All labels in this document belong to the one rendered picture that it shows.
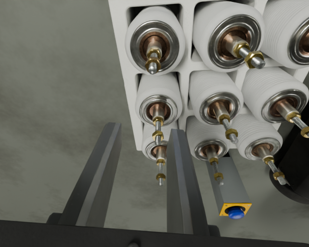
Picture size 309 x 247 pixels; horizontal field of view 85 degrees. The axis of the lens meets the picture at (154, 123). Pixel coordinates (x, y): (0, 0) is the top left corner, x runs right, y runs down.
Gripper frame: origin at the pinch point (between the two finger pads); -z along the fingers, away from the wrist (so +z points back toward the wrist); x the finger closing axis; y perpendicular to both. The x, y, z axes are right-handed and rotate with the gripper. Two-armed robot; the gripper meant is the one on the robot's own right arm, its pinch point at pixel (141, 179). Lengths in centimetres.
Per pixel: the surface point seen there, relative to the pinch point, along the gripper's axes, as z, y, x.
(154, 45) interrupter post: -19.9, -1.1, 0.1
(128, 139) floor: -48, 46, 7
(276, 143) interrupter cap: -22.6, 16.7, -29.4
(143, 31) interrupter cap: -22.5, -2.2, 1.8
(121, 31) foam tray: -29.8, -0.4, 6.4
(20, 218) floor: -48, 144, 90
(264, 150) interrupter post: -21.5, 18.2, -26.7
